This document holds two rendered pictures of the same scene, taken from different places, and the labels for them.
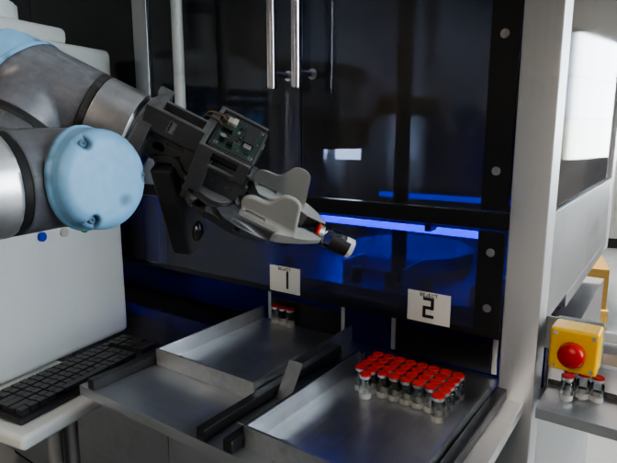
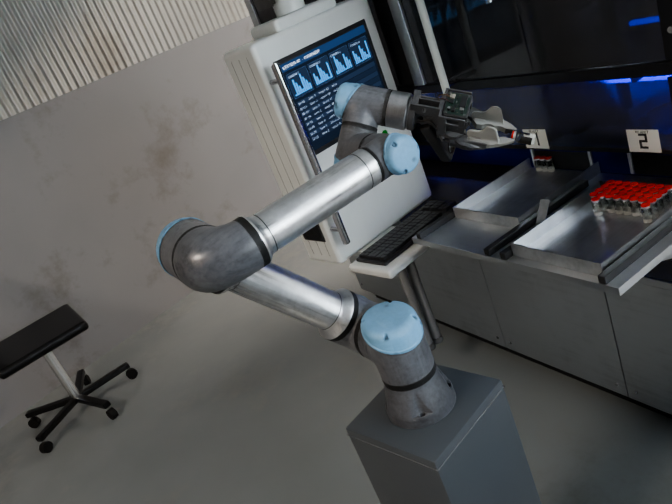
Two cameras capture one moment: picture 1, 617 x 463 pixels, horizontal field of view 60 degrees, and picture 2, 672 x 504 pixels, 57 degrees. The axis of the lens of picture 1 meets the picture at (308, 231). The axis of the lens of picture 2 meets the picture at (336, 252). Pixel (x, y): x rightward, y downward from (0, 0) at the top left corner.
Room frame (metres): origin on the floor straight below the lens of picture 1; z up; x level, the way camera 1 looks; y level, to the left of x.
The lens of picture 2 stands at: (-0.65, -0.27, 1.64)
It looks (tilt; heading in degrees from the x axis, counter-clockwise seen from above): 22 degrees down; 31
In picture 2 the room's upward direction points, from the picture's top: 23 degrees counter-clockwise
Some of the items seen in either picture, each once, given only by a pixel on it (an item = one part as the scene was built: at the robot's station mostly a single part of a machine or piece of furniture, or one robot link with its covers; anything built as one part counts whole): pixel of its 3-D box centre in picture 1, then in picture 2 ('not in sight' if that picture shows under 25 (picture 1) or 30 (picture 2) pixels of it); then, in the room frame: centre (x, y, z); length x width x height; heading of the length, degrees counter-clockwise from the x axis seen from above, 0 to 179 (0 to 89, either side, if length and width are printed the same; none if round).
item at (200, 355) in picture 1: (259, 344); (525, 190); (1.08, 0.10, 0.90); 0.34 x 0.26 x 0.04; 145
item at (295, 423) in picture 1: (375, 414); (600, 224); (0.79, -0.11, 0.90); 0.34 x 0.26 x 0.04; 145
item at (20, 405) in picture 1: (81, 370); (409, 229); (1.12, 0.51, 0.82); 0.40 x 0.14 x 0.02; 154
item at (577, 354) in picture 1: (571, 354); not in sight; (0.80, -0.42, 0.99); 0.04 x 0.04 x 0.04; 55
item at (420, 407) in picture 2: not in sight; (414, 385); (0.30, 0.26, 0.84); 0.15 x 0.15 x 0.10
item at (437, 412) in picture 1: (438, 408); (646, 212); (0.79, -0.21, 0.90); 0.02 x 0.02 x 0.05
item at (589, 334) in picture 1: (576, 344); not in sight; (0.84, -0.45, 0.99); 0.08 x 0.07 x 0.07; 145
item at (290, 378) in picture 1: (272, 391); (529, 221); (0.84, 0.06, 0.91); 0.14 x 0.03 x 0.06; 144
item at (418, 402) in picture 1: (399, 389); (622, 204); (0.86, -0.16, 0.90); 0.18 x 0.02 x 0.05; 55
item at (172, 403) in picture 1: (305, 390); (558, 216); (0.92, 0.01, 0.87); 0.70 x 0.48 x 0.02; 55
